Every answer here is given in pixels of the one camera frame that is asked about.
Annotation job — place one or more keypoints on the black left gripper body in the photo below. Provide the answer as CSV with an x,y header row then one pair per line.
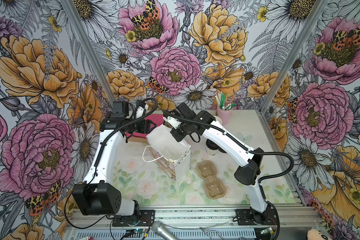
x,y
140,126

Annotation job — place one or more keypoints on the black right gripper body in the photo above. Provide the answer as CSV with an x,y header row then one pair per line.
x,y
181,131

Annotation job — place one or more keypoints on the white paper coffee cup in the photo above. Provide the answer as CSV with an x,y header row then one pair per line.
x,y
211,148

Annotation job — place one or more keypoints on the cartoon animal gift bag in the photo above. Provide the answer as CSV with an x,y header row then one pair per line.
x,y
172,157

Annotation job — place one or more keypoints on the pulp cup carrier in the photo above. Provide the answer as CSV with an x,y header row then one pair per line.
x,y
213,186

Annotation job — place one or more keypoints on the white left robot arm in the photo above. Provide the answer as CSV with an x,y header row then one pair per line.
x,y
96,196

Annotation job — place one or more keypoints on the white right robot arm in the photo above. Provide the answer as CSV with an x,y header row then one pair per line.
x,y
248,158

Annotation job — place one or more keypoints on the stack of green paper cups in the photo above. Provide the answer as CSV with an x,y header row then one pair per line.
x,y
218,119

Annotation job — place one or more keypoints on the pink straw holder cup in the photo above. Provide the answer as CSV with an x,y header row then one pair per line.
x,y
225,114

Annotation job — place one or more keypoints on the wrapped straws bundle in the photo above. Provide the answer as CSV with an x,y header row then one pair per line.
x,y
223,103

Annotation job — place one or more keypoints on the silver microphone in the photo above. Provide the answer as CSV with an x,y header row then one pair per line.
x,y
159,229

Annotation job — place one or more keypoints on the pink plush toy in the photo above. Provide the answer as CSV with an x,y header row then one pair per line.
x,y
314,234

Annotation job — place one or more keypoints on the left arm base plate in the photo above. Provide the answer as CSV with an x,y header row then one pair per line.
x,y
144,219

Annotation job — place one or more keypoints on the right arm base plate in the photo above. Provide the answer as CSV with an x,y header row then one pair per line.
x,y
250,217

